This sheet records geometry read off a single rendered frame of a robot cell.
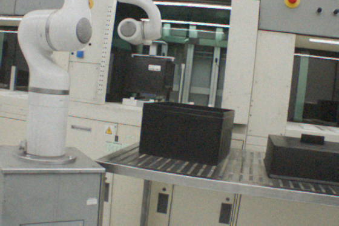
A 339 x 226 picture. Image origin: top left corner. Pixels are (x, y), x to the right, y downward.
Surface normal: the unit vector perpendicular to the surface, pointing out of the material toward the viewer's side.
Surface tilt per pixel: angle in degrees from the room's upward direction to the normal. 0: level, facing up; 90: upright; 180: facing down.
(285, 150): 90
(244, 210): 90
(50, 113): 90
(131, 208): 90
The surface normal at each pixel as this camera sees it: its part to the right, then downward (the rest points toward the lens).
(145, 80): -0.22, 0.03
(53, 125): 0.61, 0.11
